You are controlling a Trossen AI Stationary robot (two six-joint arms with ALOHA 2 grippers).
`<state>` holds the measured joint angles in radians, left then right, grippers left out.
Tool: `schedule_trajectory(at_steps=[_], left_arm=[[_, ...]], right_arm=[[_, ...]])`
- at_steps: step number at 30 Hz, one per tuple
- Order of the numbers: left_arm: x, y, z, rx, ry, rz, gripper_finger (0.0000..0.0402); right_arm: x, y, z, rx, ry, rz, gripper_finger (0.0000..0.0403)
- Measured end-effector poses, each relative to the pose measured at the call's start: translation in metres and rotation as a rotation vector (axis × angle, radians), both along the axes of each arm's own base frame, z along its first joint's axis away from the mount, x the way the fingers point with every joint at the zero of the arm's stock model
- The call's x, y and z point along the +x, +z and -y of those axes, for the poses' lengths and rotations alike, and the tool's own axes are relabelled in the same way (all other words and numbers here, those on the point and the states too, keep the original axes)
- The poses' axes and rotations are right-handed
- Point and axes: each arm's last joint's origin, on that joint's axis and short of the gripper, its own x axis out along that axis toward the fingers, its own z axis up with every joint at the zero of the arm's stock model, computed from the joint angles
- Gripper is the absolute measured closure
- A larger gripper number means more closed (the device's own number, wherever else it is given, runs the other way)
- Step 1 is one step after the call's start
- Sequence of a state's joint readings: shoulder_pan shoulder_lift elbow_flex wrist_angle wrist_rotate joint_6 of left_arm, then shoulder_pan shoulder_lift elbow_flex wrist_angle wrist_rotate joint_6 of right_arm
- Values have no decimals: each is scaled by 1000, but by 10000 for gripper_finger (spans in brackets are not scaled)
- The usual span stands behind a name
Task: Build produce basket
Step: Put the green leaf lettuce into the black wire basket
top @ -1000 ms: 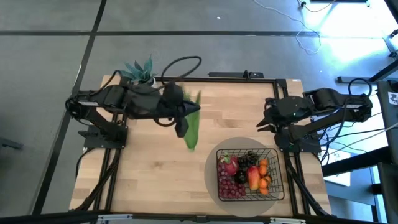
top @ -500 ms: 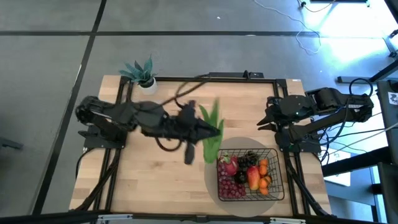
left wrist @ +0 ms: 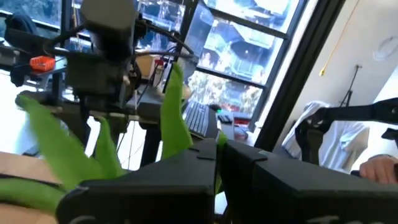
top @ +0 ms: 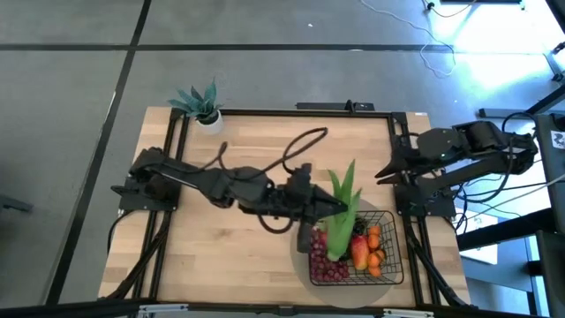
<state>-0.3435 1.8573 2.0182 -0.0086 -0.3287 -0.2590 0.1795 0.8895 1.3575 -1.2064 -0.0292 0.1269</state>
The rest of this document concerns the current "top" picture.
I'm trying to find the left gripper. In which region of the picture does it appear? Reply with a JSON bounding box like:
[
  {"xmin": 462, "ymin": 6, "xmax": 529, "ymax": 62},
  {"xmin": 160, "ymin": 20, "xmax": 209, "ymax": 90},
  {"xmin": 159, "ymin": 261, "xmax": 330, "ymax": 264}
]
[{"xmin": 271, "ymin": 163, "xmax": 350, "ymax": 221}]

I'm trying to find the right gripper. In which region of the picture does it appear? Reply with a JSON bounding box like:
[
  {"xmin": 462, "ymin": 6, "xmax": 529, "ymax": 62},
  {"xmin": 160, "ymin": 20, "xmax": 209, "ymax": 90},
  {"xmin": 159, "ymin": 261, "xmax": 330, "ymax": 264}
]
[{"xmin": 374, "ymin": 132, "xmax": 432, "ymax": 185}]

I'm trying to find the green corn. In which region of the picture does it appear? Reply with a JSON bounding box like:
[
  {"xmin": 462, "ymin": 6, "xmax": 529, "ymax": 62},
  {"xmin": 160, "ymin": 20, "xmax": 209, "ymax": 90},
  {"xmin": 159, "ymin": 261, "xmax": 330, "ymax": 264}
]
[{"xmin": 325, "ymin": 159, "xmax": 364, "ymax": 262}]

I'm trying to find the red grape bunch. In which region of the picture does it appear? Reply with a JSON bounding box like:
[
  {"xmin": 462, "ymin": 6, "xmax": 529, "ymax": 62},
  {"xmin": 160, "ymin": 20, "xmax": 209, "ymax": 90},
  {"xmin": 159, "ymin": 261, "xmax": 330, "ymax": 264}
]
[
  {"xmin": 316, "ymin": 259, "xmax": 351, "ymax": 284},
  {"xmin": 309, "ymin": 227, "xmax": 330, "ymax": 270}
]

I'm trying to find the tangerine cluster with leaves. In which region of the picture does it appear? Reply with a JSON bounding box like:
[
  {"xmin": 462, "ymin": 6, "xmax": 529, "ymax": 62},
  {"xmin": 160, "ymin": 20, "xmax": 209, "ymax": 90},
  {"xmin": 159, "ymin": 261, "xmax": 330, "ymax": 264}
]
[
  {"xmin": 367, "ymin": 248, "xmax": 388, "ymax": 278},
  {"xmin": 366, "ymin": 224, "xmax": 382, "ymax": 251}
]

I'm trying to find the red yellow mango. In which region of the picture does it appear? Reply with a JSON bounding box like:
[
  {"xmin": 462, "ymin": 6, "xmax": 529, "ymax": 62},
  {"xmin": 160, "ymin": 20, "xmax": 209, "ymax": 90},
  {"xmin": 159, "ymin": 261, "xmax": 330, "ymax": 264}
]
[{"xmin": 350, "ymin": 234, "xmax": 371, "ymax": 271}]

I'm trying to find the black wire basket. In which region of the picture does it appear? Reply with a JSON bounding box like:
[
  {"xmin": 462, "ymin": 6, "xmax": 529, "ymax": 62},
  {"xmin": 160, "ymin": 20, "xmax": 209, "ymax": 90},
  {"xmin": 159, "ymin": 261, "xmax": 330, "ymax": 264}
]
[{"xmin": 307, "ymin": 210, "xmax": 405, "ymax": 286}]

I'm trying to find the round grey placemat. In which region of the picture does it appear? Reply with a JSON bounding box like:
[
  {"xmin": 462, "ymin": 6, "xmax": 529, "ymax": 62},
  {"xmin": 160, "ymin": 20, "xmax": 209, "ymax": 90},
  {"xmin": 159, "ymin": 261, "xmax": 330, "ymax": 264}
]
[{"xmin": 290, "ymin": 193, "xmax": 415, "ymax": 309}]

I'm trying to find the black rig beam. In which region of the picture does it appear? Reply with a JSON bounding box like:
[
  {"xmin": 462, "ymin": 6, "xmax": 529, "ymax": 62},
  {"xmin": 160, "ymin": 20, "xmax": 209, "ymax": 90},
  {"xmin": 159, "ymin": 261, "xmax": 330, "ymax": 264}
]
[{"xmin": 0, "ymin": 299, "xmax": 565, "ymax": 318}]

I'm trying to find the black metal stand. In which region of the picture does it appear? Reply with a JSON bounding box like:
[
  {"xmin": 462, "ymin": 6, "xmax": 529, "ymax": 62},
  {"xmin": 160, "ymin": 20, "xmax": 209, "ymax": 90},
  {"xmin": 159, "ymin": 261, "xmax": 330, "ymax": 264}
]
[{"xmin": 478, "ymin": 83, "xmax": 565, "ymax": 120}]

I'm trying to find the potted plant in white pot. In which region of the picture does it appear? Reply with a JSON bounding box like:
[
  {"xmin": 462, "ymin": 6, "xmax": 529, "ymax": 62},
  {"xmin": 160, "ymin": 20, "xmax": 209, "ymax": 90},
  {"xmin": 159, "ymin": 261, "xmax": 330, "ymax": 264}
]
[{"xmin": 167, "ymin": 78, "xmax": 225, "ymax": 136}]

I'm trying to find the dark grey equipment cabinet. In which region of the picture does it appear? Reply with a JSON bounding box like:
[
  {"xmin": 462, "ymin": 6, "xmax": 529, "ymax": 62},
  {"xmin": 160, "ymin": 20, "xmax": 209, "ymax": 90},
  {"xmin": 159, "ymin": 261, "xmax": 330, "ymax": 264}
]
[{"xmin": 533, "ymin": 112, "xmax": 565, "ymax": 233}]

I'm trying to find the dark floor stand foot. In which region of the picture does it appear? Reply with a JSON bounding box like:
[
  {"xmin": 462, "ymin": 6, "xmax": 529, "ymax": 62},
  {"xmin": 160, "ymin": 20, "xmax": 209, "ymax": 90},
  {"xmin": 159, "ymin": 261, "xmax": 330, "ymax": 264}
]
[{"xmin": 0, "ymin": 193, "xmax": 34, "ymax": 214}]

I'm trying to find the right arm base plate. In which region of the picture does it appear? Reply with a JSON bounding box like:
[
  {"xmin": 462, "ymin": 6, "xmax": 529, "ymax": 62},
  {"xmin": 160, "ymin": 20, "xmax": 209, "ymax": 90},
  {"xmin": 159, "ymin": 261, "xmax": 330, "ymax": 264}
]
[{"xmin": 394, "ymin": 181, "xmax": 457, "ymax": 218}]

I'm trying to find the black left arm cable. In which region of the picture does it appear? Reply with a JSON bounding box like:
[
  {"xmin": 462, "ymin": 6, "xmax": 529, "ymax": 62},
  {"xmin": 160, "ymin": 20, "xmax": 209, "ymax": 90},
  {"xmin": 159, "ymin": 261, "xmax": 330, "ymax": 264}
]
[{"xmin": 211, "ymin": 126, "xmax": 330, "ymax": 235}]

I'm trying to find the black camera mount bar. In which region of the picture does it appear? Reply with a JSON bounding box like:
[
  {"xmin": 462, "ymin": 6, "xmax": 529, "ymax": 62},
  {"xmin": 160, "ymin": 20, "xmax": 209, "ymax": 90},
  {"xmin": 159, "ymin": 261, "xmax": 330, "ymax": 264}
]
[{"xmin": 295, "ymin": 100, "xmax": 376, "ymax": 112}]

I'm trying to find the black cable bundle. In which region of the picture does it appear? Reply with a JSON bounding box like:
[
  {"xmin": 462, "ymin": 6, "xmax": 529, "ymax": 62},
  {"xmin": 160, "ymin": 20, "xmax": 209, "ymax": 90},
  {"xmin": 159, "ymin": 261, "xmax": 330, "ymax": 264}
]
[
  {"xmin": 105, "ymin": 210, "xmax": 172, "ymax": 302},
  {"xmin": 403, "ymin": 216, "xmax": 471, "ymax": 309}
]

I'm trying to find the black aluminium table frame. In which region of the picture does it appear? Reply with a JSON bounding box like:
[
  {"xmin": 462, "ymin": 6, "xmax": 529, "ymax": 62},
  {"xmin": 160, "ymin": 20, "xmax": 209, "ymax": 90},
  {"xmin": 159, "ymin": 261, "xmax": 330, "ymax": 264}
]
[{"xmin": 132, "ymin": 108, "xmax": 442, "ymax": 309}]

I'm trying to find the white floor cable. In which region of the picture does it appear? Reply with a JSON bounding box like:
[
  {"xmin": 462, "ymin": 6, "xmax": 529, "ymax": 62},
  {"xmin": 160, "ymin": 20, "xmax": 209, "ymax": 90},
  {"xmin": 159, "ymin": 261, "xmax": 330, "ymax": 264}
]
[{"xmin": 359, "ymin": 0, "xmax": 457, "ymax": 79}]

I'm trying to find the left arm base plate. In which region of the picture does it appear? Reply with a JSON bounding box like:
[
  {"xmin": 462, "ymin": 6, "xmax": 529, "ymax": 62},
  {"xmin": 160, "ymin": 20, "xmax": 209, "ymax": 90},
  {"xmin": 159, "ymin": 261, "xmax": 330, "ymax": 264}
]
[{"xmin": 109, "ymin": 176, "xmax": 183, "ymax": 212}]

